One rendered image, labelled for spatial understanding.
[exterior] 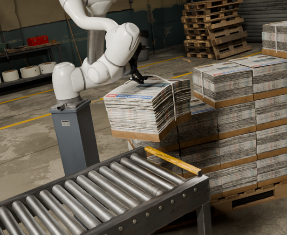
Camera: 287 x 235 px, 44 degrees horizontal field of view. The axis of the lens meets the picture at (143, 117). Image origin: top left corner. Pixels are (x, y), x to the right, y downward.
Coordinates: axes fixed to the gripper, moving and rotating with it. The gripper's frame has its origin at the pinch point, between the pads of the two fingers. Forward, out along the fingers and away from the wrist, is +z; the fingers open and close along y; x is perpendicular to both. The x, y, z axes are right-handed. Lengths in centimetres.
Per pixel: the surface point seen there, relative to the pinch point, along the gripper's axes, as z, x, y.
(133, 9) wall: 664, -490, -41
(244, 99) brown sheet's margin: 83, 21, 37
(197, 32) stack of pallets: 649, -295, 24
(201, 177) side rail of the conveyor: -15, 36, 50
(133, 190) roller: -35, 12, 53
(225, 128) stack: 74, 11, 56
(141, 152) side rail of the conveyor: 1, -9, 51
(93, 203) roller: -52, 2, 54
